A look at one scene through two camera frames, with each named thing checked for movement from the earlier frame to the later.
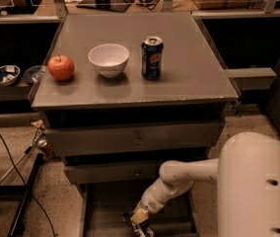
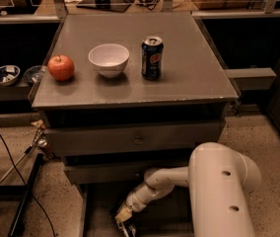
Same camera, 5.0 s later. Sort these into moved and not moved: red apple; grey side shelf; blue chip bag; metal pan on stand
Moved: blue chip bag
Not moved: red apple; metal pan on stand; grey side shelf
